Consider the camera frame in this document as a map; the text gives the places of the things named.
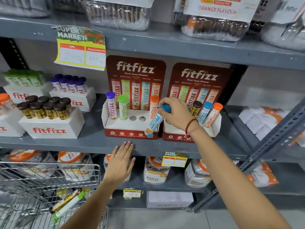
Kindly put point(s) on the large yellow price tag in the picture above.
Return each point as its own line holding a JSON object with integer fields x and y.
{"x": 78, "y": 50}

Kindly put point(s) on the grey metal shelf rack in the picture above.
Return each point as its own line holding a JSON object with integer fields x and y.
{"x": 274, "y": 138}
{"x": 166, "y": 40}

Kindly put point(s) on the person's left little finger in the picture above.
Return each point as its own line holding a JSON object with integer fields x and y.
{"x": 115, "y": 152}

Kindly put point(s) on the person's left forearm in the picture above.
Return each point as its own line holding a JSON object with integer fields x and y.
{"x": 95, "y": 207}

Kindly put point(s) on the person's right forearm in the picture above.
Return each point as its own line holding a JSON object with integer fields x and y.
{"x": 226, "y": 178}

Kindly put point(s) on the pile of white orange packets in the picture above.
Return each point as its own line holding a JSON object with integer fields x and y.
{"x": 262, "y": 121}

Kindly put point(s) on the white cardboard tube box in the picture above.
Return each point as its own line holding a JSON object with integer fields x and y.
{"x": 9, "y": 127}
{"x": 17, "y": 94}
{"x": 76, "y": 102}
{"x": 50, "y": 129}

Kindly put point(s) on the small yellow price tag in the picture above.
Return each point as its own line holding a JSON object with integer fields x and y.
{"x": 174, "y": 160}
{"x": 131, "y": 193}

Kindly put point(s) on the white green cap tube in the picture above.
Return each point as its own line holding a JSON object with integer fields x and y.
{"x": 69, "y": 206}

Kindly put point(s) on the green cap tablet tube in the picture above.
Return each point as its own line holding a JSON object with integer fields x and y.
{"x": 123, "y": 108}

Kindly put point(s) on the white cardboard carton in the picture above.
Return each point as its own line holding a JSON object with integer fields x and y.
{"x": 169, "y": 199}

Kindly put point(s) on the person's right hand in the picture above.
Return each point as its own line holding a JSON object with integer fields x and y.
{"x": 180, "y": 113}

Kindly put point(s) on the orange cap tablet tube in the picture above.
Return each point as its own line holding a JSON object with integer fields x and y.
{"x": 212, "y": 116}
{"x": 153, "y": 107}
{"x": 5, "y": 102}

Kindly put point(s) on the person's left middle finger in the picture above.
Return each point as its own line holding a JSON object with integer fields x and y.
{"x": 127, "y": 148}

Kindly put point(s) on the group of brown cap tubes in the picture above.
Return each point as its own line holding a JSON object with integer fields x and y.
{"x": 45, "y": 108}

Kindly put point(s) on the blue cap tablet tube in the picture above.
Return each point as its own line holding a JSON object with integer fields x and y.
{"x": 204, "y": 114}
{"x": 154, "y": 123}

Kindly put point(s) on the person's left hand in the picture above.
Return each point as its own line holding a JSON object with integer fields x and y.
{"x": 118, "y": 168}

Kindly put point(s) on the person's left thumb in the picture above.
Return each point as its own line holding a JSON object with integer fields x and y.
{"x": 132, "y": 164}

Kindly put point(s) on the person's right fingers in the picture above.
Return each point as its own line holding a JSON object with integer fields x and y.
{"x": 166, "y": 101}

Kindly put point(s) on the orange lid plastic jar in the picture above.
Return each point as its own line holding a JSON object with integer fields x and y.
{"x": 28, "y": 159}
{"x": 156, "y": 172}
{"x": 196, "y": 175}
{"x": 73, "y": 164}
{"x": 106, "y": 162}

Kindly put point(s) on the clear jar white label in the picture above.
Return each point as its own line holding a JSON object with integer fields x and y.
{"x": 119, "y": 14}

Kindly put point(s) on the brown cap tablet tube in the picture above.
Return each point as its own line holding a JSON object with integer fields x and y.
{"x": 195, "y": 108}

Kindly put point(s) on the purple cap tablet tube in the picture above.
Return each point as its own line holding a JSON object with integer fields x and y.
{"x": 111, "y": 107}

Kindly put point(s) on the group of purple cap tubes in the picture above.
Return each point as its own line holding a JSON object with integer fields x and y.
{"x": 69, "y": 83}

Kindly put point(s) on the clear plastic jar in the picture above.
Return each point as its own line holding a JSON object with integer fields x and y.
{"x": 21, "y": 5}
{"x": 177, "y": 11}

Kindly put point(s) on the white orange packet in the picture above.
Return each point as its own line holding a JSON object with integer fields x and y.
{"x": 262, "y": 175}

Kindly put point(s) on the red cardboard display stand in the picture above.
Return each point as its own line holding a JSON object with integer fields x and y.
{"x": 200, "y": 73}
{"x": 135, "y": 66}

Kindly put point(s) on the gold tablet tube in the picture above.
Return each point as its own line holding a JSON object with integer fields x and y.
{"x": 65, "y": 201}

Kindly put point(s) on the clear jar orange sachets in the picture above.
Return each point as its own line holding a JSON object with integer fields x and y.
{"x": 214, "y": 23}

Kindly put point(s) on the clear jar white sachets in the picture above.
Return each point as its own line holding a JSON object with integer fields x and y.
{"x": 286, "y": 26}

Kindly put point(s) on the group of green cap tubes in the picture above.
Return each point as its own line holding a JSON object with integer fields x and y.
{"x": 22, "y": 77}

